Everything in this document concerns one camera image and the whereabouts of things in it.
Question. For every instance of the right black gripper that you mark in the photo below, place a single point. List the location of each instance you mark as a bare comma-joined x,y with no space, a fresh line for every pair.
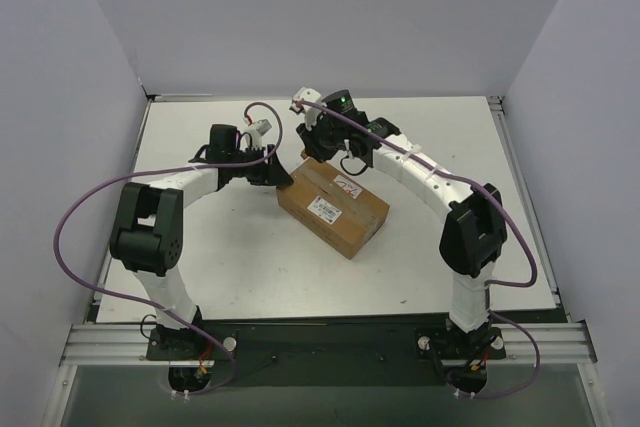
311,137

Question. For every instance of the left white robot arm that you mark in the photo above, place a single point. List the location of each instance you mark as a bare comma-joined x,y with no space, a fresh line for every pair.
147,236

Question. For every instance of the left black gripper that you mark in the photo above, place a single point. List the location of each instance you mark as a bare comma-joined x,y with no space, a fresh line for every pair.
269,163

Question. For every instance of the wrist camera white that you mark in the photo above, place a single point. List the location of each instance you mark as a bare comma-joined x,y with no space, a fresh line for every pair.
303,103
255,131

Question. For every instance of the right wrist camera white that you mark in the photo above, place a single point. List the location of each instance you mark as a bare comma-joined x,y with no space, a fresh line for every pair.
303,103

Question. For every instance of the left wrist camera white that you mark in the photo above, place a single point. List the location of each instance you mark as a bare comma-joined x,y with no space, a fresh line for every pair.
255,131

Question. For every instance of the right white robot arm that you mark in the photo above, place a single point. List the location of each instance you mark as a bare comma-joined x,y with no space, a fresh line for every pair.
473,229

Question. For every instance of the brown cardboard express box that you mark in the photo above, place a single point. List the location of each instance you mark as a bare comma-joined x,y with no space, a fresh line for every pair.
333,206

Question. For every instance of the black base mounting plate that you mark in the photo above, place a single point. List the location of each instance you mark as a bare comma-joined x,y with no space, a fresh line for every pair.
328,370

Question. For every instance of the aluminium front rail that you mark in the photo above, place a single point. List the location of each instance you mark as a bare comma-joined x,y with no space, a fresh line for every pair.
123,345

